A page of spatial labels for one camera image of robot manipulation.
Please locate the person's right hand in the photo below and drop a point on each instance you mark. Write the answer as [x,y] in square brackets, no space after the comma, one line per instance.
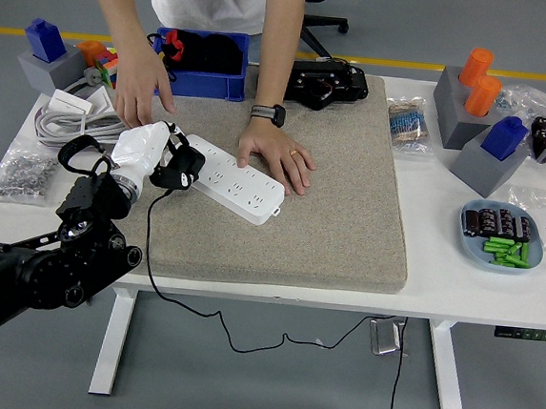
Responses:
[137,87]

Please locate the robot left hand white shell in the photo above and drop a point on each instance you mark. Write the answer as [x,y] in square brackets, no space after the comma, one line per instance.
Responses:
[139,150]

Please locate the person's left hand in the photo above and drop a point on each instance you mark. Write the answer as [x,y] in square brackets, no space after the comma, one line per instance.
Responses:
[273,149]

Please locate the white power strip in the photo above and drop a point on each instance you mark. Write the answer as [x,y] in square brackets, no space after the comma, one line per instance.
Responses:
[245,192]

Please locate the black plug adapter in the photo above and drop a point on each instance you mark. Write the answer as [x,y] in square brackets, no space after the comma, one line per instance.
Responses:
[192,159]

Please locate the person's right forearm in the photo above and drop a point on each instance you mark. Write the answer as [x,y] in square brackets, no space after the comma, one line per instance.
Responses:
[118,4]

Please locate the person's left forearm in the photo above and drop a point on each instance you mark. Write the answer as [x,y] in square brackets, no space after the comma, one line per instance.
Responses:
[279,47]

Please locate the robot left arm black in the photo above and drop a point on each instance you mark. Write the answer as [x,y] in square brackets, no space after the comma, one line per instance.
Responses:
[86,207]

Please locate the black wrist watch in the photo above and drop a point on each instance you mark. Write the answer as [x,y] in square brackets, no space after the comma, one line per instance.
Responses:
[269,113]

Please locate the colourful puzzle cube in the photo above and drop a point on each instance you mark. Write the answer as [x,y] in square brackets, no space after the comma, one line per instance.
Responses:
[105,66]

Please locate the orange plastic piece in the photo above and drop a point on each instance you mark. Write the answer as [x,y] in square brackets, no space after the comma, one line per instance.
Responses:
[89,50]

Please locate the white flat box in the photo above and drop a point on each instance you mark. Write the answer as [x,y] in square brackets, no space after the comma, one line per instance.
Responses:
[69,100]

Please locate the blue plastic bin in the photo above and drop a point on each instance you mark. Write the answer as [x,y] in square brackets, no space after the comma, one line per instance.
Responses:
[207,86]

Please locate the grey-brown mat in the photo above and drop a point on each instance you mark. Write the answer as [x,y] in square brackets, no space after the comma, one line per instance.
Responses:
[338,220]

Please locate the black mechanical device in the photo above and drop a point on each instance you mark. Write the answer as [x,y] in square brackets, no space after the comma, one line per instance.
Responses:
[345,84]

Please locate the blue plastic block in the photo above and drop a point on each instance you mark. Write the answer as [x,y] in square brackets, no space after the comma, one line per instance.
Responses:
[45,41]
[503,138]

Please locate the clear bag of metal nuts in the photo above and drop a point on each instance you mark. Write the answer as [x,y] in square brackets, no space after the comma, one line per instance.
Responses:
[19,175]

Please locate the black office chair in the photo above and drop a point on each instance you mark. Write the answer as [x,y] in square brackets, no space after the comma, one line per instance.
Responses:
[317,23]

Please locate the clear bag of resistors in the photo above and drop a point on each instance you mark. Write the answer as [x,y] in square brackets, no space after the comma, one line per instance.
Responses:
[409,125]

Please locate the grey two-hole block holder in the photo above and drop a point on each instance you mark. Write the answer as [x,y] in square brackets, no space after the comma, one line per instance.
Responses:
[453,115]

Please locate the white table leg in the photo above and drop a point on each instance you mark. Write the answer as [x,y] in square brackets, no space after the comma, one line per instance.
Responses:
[115,344]
[449,373]

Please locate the black capacitor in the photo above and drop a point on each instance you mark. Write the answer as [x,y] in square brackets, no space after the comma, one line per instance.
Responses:
[523,229]
[488,221]
[471,223]
[506,221]

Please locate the orange cylinder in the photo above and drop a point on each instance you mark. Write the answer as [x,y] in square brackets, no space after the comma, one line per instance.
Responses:
[476,66]
[483,96]

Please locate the silver metal box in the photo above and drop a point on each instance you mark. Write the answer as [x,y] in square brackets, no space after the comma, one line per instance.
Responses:
[386,336]

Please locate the pale blue plate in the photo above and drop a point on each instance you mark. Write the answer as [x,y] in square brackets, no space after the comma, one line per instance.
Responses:
[474,251]

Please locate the green battery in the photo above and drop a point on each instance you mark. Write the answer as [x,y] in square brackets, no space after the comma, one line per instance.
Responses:
[506,257]
[525,252]
[499,241]
[496,248]
[515,249]
[511,264]

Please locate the crumpled clear plastic bag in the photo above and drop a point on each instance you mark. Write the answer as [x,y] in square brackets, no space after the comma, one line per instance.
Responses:
[526,100]

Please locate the black desk control panel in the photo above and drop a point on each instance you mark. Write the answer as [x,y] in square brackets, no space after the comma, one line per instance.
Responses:
[529,334]

